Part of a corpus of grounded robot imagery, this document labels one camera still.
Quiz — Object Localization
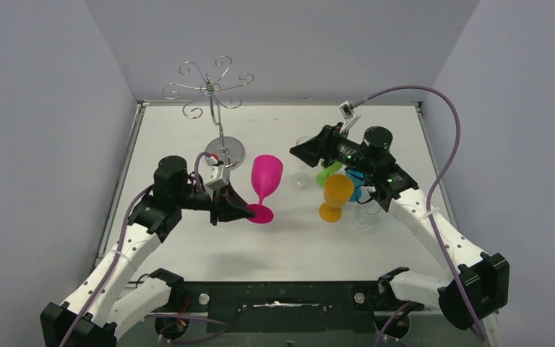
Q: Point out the green wine glass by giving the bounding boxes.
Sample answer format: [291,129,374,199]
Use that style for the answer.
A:
[316,162,343,188]

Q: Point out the clear wine glass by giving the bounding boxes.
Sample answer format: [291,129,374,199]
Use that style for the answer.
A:
[291,160,311,189]
[354,201,383,228]

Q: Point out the orange wine glass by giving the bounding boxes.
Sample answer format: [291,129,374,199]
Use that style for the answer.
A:
[319,174,355,223]

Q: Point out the chrome wire glass rack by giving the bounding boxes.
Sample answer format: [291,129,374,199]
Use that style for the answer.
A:
[162,56,255,170]

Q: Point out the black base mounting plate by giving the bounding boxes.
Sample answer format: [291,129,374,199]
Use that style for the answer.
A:
[158,280,403,333]

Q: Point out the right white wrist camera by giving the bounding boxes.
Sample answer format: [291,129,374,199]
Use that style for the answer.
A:
[339,100,361,137]

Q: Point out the blue wine glass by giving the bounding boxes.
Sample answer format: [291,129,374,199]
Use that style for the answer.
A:
[345,168,365,204]

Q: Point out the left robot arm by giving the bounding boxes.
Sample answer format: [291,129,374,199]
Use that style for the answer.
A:
[40,152,254,346]

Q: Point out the pink wine glass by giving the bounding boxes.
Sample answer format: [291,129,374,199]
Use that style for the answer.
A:
[248,154,283,224]

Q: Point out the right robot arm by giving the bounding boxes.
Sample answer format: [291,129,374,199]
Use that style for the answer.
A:
[289,124,509,330]

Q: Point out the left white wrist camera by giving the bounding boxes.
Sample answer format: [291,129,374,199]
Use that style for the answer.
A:
[203,153,231,192]

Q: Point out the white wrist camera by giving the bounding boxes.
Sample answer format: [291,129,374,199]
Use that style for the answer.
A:
[203,153,231,192]
[339,100,361,137]

